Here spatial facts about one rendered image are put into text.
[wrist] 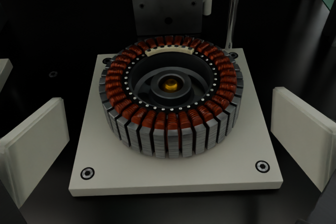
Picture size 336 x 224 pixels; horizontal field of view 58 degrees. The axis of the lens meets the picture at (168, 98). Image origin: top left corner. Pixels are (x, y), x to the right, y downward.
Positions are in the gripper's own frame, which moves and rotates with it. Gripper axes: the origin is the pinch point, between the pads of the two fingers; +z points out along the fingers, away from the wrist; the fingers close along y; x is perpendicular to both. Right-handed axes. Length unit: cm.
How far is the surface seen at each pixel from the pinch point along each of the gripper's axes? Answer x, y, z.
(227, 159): -4.5, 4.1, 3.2
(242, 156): -4.4, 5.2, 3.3
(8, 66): 1.4, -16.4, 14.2
